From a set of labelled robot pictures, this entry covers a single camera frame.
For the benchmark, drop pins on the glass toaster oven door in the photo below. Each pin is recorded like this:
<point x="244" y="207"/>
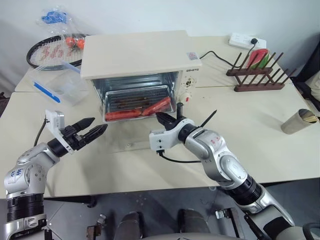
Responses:
<point x="137" y="145"/>

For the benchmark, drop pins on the black racket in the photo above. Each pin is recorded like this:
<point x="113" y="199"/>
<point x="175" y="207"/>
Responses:
<point x="50" y="52"/>

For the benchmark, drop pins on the metal oven knob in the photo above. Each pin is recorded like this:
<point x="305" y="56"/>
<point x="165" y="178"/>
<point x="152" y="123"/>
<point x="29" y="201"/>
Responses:
<point x="190" y="82"/>

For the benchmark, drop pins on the clear plastic food container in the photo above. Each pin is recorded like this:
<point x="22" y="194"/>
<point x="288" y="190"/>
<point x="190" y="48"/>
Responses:
<point x="67" y="90"/>

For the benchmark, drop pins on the white fabric item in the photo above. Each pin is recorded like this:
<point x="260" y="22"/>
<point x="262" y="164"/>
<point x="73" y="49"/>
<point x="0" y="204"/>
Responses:
<point x="315" y="86"/>

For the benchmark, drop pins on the cream toaster oven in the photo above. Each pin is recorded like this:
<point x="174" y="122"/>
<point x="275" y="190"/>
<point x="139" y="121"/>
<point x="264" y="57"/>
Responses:
<point x="135" y="55"/>

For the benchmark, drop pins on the toy watermelon slice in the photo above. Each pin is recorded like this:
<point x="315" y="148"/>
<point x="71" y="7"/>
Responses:
<point x="257" y="58"/>

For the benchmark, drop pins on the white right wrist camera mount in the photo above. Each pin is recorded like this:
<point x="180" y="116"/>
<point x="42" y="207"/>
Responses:
<point x="160" y="138"/>

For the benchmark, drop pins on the blue container lid latch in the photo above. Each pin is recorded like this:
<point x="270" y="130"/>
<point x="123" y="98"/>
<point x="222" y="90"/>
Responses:
<point x="46" y="92"/>

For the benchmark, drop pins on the tan wooden sticks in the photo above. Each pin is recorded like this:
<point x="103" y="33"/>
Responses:
<point x="310" y="118"/>

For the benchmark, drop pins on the orange toy tomato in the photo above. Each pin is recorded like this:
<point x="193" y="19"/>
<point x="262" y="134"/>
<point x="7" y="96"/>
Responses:
<point x="80" y="44"/>
<point x="70" y="42"/>

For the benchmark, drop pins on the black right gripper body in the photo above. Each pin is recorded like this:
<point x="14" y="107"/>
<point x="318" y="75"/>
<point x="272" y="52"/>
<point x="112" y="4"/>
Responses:
<point x="173" y="123"/>

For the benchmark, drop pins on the red sausage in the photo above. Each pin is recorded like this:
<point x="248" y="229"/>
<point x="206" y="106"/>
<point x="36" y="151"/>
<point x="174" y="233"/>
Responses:
<point x="157" y="106"/>
<point x="122" y="115"/>

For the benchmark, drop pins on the white red-marked oven knob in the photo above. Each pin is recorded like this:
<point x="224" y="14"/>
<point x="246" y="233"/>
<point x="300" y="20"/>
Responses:
<point x="186" y="97"/>

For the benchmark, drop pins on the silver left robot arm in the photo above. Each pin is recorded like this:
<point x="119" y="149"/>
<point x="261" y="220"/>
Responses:
<point x="30" y="160"/>

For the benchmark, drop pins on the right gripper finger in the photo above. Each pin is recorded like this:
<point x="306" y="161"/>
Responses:
<point x="167" y="124"/>
<point x="165" y="116"/>

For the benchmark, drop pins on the white power strip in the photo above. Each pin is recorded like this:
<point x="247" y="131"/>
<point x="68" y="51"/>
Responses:
<point x="240" y="40"/>

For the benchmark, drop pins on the metal cup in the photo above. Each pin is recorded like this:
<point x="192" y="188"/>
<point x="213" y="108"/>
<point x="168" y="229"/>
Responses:
<point x="292" y="125"/>

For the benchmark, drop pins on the blue item in bag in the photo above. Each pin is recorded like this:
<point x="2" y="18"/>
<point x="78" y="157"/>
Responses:
<point x="53" y="18"/>

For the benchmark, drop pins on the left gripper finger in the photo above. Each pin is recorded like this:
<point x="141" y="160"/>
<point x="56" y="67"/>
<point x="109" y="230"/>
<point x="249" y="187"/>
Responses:
<point x="85" y="123"/>
<point x="96" y="132"/>

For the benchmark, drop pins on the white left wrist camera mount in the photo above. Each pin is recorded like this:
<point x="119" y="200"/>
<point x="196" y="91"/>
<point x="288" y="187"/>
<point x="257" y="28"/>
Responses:
<point x="53" y="122"/>

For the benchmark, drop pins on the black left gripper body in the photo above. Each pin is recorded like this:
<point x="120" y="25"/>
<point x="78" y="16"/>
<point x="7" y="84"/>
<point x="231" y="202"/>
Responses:
<point x="72" y="138"/>

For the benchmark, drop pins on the dark wooden dish rack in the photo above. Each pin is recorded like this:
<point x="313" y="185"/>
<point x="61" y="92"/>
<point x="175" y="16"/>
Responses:
<point x="260" y="87"/>

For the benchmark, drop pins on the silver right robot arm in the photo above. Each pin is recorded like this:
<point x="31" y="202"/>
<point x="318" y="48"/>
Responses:
<point x="212" y="145"/>

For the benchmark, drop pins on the black office chair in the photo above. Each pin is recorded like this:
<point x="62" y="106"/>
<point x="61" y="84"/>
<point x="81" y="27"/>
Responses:
<point x="315" y="50"/>

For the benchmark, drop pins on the metal table caster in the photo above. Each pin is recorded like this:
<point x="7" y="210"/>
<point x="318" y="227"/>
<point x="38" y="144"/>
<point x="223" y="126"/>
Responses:
<point x="227" y="220"/>
<point x="96" y="227"/>

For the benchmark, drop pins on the black table frame bar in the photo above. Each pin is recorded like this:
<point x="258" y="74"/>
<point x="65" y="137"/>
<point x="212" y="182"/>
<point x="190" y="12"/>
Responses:
<point x="70" y="200"/>

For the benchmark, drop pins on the metal baking tray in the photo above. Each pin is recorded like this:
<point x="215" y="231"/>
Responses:
<point x="125" y="94"/>

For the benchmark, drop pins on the black power plug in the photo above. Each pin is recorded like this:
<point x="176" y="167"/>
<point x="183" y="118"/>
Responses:
<point x="254" y="41"/>

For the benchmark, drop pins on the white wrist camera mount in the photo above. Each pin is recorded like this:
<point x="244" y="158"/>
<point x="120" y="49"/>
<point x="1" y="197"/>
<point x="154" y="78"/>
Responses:
<point x="53" y="122"/>
<point x="160" y="138"/>

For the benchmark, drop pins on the clear plastic bag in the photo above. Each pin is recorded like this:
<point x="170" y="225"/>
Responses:
<point x="56" y="30"/>

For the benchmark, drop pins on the dark rounded shape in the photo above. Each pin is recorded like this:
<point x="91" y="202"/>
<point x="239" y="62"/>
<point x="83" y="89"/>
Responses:
<point x="131" y="225"/>
<point x="193" y="225"/>

